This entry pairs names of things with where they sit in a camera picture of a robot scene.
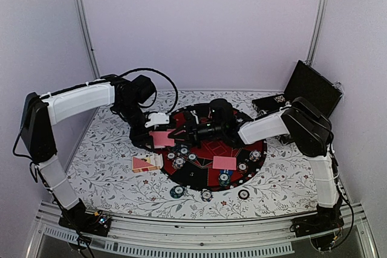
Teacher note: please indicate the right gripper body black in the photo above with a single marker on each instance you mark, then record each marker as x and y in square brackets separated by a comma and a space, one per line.
[215, 130]

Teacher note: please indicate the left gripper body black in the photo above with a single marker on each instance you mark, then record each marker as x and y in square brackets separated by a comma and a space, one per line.
[130, 113]

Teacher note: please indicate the red card bundle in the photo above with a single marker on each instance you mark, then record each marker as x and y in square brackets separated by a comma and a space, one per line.
[161, 139]

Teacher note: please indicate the poker chips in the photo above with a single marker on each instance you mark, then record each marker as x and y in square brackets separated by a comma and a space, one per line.
[178, 163]
[254, 155]

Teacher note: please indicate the dealt red card seat four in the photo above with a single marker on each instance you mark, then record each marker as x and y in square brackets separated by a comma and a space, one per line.
[224, 163]

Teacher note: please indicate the green chips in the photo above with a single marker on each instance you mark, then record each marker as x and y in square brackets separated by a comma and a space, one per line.
[224, 177]

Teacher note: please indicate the red playing card deck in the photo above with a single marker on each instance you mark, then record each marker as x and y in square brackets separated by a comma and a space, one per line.
[143, 163]

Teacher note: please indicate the green poker chip stack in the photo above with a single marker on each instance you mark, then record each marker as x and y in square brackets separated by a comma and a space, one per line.
[177, 192]

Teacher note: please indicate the blue beige poker chip stack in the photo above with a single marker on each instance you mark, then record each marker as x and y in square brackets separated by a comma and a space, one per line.
[206, 195]

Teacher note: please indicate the red brown poker chip stack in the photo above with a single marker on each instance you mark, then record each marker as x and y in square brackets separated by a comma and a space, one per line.
[243, 194]

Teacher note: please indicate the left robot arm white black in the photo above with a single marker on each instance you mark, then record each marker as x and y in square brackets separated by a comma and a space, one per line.
[42, 112]

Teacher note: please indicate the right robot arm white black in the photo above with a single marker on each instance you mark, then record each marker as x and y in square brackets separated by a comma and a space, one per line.
[323, 167]

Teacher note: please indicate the round red black poker mat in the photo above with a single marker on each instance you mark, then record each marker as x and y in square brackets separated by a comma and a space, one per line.
[199, 175]

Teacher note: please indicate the black poker set case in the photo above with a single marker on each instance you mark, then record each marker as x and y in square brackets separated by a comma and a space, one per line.
[305, 89]

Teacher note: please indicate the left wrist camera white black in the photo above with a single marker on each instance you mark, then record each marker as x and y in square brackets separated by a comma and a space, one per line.
[156, 119]

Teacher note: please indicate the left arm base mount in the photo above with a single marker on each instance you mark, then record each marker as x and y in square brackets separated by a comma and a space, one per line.
[96, 223]

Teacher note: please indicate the left aluminium frame post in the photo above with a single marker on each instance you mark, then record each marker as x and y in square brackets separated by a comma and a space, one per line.
[87, 38]

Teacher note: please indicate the aluminium frame post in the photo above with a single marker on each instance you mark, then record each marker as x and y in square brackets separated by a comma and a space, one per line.
[87, 38]
[321, 7]

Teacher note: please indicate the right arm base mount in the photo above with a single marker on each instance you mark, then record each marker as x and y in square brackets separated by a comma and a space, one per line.
[317, 224]

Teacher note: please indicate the right aluminium frame post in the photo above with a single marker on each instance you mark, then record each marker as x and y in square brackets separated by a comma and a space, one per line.
[321, 7]

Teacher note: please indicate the front aluminium rail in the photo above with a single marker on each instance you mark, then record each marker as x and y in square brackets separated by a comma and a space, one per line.
[139, 236]

